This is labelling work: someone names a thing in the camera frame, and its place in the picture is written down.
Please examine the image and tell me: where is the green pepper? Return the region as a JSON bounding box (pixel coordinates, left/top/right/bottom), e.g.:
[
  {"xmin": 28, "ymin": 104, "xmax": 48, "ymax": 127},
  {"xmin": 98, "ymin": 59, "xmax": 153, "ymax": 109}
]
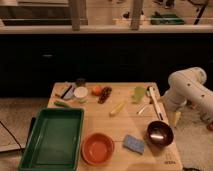
[{"xmin": 54, "ymin": 101, "xmax": 71, "ymax": 108}]

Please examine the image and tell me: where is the red bowl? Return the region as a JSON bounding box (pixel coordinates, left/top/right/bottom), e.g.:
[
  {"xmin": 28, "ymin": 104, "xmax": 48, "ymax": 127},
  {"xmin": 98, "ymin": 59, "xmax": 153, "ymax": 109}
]
[{"xmin": 81, "ymin": 133, "xmax": 115, "ymax": 166}]

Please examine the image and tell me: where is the dark small jar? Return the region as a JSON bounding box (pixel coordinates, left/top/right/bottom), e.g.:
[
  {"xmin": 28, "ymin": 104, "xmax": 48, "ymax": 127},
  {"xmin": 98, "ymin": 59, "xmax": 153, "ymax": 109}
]
[{"xmin": 75, "ymin": 78, "xmax": 86, "ymax": 87}]

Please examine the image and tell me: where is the orange fruit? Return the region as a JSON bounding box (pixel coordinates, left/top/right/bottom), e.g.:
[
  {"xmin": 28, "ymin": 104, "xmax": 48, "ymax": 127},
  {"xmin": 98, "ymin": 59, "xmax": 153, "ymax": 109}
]
[{"xmin": 92, "ymin": 86, "xmax": 102, "ymax": 96}]

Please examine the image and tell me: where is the long white utensil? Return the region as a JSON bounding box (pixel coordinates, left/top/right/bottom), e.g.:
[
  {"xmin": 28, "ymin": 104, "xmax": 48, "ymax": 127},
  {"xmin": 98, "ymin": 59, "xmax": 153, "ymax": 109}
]
[{"xmin": 148, "ymin": 86, "xmax": 163, "ymax": 121}]

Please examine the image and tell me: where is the dark grape bunch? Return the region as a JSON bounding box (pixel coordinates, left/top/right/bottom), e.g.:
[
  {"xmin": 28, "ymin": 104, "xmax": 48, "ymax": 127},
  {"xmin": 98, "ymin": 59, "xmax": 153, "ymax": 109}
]
[{"xmin": 98, "ymin": 87, "xmax": 112, "ymax": 104}]

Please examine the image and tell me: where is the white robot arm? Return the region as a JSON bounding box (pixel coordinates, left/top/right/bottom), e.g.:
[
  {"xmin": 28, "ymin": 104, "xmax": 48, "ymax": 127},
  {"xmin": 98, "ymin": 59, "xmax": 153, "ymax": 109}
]
[{"xmin": 162, "ymin": 67, "xmax": 213, "ymax": 127}]

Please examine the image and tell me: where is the blue sponge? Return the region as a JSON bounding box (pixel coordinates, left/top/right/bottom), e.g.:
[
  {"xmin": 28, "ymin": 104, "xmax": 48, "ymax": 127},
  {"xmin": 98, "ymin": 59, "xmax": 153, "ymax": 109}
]
[{"xmin": 123, "ymin": 135, "xmax": 144, "ymax": 154}]

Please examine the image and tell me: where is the green plastic tray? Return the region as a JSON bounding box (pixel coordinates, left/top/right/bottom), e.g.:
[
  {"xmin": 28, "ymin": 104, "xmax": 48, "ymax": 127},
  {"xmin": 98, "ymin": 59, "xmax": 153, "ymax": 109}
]
[{"xmin": 18, "ymin": 108, "xmax": 84, "ymax": 171}]

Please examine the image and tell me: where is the yellow banana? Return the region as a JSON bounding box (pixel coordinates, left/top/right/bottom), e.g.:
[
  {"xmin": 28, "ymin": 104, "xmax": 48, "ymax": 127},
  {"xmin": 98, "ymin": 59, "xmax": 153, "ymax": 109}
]
[{"xmin": 109, "ymin": 102, "xmax": 126, "ymax": 117}]

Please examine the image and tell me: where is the dark maroon bowl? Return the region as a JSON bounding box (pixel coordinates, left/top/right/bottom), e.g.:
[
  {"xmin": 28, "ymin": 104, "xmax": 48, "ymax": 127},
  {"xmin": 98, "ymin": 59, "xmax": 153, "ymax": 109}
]
[{"xmin": 146, "ymin": 121, "xmax": 174, "ymax": 148}]

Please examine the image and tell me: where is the green object on shelf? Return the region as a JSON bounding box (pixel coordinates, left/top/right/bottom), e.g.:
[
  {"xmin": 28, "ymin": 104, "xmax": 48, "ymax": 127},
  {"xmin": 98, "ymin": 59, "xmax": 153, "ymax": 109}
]
[{"xmin": 150, "ymin": 11, "xmax": 185, "ymax": 25}]

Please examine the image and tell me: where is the gray spatula with black handle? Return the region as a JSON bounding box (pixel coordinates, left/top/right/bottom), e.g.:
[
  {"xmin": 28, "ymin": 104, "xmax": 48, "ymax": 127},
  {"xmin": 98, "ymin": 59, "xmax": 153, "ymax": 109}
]
[{"xmin": 61, "ymin": 85, "xmax": 75, "ymax": 100}]

